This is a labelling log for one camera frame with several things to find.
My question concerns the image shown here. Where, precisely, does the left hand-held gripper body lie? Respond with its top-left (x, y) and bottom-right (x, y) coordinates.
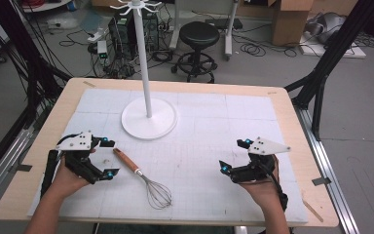
top-left (56, 131), bottom-right (109, 185)

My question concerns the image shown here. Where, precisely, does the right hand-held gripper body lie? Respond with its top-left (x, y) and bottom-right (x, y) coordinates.
top-left (229, 136), bottom-right (291, 185)

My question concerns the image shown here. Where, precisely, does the wooden handled wire whisk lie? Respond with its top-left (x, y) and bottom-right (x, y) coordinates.
top-left (112, 147), bottom-right (173, 211)

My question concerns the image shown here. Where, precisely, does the white hook rack stand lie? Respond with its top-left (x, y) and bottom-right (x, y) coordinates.
top-left (109, 0), bottom-right (178, 141)

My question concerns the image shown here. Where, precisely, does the person's left hand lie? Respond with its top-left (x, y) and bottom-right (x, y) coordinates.
top-left (49, 147), bottom-right (97, 199)

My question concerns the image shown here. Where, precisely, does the person's right hand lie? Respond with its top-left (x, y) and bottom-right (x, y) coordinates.
top-left (237, 154), bottom-right (285, 210)

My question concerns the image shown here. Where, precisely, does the white grid mat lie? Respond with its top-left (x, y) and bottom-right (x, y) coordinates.
top-left (27, 88), bottom-right (309, 224)

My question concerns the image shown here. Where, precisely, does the grey tape strip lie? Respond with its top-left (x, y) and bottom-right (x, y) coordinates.
top-left (311, 176), bottom-right (332, 187)

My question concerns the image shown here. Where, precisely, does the dark green clothing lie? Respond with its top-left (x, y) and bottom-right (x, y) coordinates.
top-left (95, 223), bottom-right (236, 234)

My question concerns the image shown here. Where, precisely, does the thin wooden stick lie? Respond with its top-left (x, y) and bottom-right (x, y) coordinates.
top-left (301, 198), bottom-right (324, 223)

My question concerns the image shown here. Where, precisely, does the white adapter with green light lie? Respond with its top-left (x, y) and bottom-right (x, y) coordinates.
top-left (96, 40), bottom-right (109, 59)

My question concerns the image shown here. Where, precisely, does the white power strip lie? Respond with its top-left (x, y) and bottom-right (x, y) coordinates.
top-left (87, 27), bottom-right (110, 44)

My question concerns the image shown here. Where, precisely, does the black computer tower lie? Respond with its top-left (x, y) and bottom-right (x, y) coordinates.
top-left (107, 11), bottom-right (160, 61)

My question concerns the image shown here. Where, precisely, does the white stand leg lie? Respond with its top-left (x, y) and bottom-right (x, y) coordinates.
top-left (224, 0), bottom-right (240, 61)
top-left (168, 0), bottom-right (181, 51)

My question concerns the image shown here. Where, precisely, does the black round stool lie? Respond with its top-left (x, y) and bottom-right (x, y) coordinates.
top-left (170, 20), bottom-right (221, 84)

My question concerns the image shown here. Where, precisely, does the flat black box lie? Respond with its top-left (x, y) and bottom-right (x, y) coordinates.
top-left (204, 18), bottom-right (243, 31)

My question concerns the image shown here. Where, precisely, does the cardboard box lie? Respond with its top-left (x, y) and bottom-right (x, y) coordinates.
top-left (268, 0), bottom-right (315, 47)

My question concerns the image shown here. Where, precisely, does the white floor board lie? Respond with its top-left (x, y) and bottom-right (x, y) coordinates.
top-left (298, 32), bottom-right (367, 59)

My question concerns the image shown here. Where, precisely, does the grey rounded device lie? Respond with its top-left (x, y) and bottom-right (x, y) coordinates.
top-left (305, 12), bottom-right (348, 45)

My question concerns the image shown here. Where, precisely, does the white round table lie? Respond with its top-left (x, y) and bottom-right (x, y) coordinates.
top-left (21, 0), bottom-right (73, 14)

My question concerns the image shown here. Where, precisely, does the black sleeved cable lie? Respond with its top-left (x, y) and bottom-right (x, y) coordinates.
top-left (40, 133), bottom-right (79, 198)
top-left (258, 160), bottom-right (289, 213)

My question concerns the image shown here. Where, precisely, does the aluminium rail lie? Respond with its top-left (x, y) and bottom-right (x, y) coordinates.
top-left (0, 128), bottom-right (37, 214)
top-left (293, 105), bottom-right (360, 234)

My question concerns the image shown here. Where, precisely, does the coiled black cable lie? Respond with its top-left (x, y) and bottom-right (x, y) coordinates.
top-left (240, 42), bottom-right (268, 59)

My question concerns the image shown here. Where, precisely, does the black metal frame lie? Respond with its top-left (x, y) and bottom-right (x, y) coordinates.
top-left (0, 0), bottom-right (73, 183)
top-left (284, 0), bottom-right (374, 141)

